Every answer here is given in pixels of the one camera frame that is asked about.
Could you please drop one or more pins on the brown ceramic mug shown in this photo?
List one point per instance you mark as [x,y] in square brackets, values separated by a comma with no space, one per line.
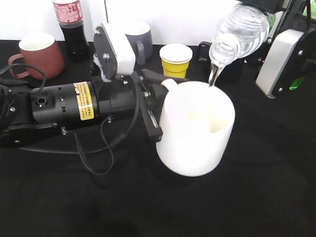
[42,51]

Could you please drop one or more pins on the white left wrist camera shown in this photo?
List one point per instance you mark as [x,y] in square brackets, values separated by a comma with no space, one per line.
[113,55]

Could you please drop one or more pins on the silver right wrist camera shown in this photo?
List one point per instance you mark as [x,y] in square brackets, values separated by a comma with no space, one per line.
[276,60]

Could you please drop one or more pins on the cola bottle red label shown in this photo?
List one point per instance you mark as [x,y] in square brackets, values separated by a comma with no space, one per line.
[70,18]

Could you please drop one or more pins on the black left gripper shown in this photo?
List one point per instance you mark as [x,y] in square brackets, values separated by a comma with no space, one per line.
[118,100]

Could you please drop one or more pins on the clear water bottle green label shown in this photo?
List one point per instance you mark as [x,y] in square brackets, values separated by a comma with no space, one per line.
[239,34]

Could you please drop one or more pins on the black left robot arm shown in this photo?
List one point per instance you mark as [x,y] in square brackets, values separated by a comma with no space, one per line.
[28,116]

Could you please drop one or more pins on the grey ceramic mug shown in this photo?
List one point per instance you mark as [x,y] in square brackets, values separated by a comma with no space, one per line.
[139,36]

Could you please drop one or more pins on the white ceramic mug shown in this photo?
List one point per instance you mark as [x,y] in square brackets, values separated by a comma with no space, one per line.
[197,121]

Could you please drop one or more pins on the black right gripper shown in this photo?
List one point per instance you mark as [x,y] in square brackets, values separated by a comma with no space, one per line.
[290,14]

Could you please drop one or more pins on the yellow paper cup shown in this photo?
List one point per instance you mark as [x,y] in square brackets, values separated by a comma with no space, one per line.
[175,59]

